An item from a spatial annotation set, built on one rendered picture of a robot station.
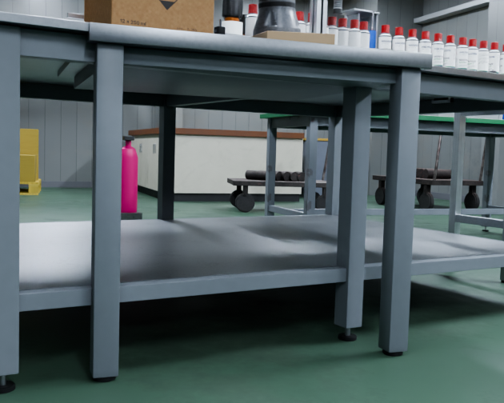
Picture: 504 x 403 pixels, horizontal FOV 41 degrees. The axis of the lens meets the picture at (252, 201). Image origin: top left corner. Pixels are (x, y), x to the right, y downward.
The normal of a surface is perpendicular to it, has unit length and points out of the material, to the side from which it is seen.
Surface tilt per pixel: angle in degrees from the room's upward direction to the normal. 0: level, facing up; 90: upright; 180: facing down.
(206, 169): 90
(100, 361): 90
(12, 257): 90
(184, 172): 90
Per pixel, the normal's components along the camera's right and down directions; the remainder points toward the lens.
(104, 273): 0.35, 0.08
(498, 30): -0.94, 0.00
